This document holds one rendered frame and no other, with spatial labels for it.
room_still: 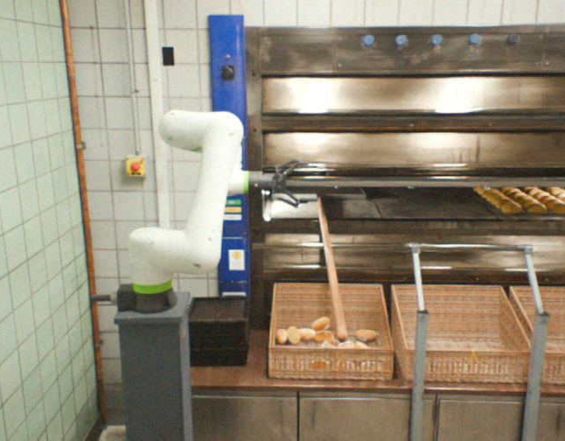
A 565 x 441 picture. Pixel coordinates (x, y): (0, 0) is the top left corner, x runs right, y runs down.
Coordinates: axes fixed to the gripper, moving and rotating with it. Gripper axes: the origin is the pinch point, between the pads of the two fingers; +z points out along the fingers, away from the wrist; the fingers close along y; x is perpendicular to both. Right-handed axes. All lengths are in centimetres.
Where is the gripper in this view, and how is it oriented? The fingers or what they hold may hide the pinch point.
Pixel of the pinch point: (314, 183)
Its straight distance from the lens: 234.5
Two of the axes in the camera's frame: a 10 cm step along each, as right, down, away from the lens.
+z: 10.0, 0.1, -0.3
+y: 0.0, 9.7, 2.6
